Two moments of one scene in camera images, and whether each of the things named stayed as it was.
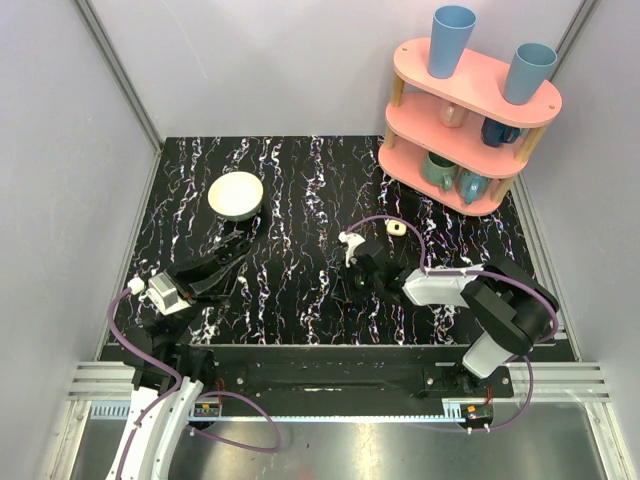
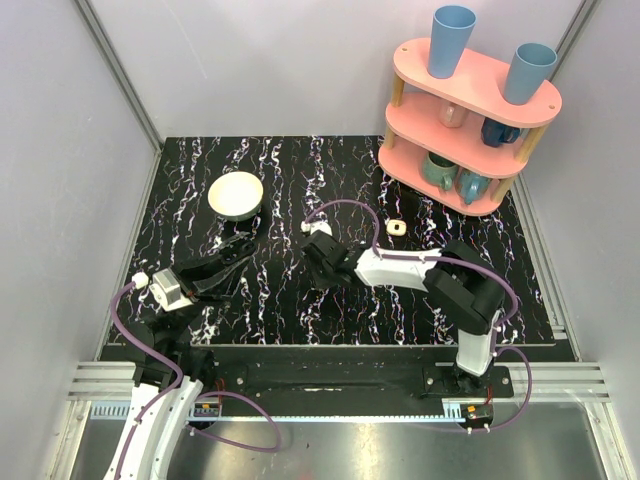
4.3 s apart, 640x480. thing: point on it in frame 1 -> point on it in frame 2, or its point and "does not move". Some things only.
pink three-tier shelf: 458,142 does not move
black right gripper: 355,264 -> 319,282
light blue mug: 470,186 does not move
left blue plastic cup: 452,26 does not move
